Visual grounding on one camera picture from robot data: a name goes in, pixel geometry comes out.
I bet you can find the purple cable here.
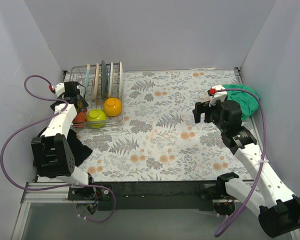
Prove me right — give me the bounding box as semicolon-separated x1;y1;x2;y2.
0;74;117;223
213;86;267;238

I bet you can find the green cloth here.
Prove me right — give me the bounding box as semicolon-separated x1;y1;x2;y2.
222;84;259;121

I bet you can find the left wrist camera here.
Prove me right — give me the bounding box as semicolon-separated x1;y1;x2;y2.
49;83;65;97

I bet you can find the floral table mat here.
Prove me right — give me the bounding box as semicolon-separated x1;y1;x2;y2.
77;70;250;182

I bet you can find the orange mug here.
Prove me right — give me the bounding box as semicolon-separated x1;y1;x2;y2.
72;108;88;128

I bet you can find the yellow orange bowl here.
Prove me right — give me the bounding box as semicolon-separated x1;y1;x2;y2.
103;97;122;117

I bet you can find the aluminium frame rail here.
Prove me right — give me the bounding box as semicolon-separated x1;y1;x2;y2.
11;181;300;240

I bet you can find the white black striped plate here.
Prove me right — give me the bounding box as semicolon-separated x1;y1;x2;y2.
117;61;124;99

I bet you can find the lime green bowl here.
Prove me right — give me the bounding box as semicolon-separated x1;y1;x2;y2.
86;109;107;129

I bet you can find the white teal rimmed plate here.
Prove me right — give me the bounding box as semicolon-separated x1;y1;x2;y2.
108;62;115;98

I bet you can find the metal wire dish rack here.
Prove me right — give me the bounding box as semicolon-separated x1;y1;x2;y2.
65;61;124;130

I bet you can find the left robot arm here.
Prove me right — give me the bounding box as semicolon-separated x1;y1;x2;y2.
31;81;97;200

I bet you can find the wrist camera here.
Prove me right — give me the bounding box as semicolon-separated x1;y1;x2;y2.
49;83;65;97
208;84;228;107

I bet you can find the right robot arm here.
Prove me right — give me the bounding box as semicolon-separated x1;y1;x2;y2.
192;100;300;238

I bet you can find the dark patterned plate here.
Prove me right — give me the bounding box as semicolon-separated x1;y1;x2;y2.
101;60;108;99

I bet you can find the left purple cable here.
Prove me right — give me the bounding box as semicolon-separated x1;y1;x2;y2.
0;74;117;223

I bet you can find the black cloth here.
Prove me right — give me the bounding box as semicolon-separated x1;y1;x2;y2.
32;126;94;169

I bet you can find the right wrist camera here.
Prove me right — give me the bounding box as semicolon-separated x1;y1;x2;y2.
208;84;228;107

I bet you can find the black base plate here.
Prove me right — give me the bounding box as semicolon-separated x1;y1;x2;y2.
67;180;227;211

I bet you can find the light blue beige plate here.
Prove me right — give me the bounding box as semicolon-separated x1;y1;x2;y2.
83;64;91;97

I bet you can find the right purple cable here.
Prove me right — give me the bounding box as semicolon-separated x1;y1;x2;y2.
213;86;267;238

